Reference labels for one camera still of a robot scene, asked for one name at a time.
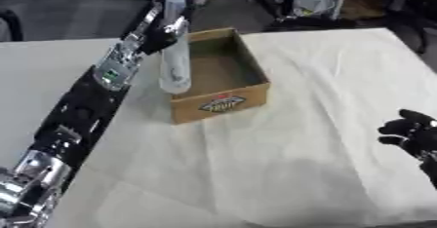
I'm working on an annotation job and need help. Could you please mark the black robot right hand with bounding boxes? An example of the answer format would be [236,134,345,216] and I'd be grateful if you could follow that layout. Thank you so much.
[377,108,437,187]

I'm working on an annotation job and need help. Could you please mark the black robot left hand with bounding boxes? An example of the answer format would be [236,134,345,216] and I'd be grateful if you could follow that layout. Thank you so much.
[137,15,191,57]

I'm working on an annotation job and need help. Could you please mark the tan cardboard box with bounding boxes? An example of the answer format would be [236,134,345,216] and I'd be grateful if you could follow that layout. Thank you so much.
[167,26,272,126]

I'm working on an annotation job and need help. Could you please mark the black stand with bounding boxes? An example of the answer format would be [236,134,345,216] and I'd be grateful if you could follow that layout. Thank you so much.
[247,0,361,33]

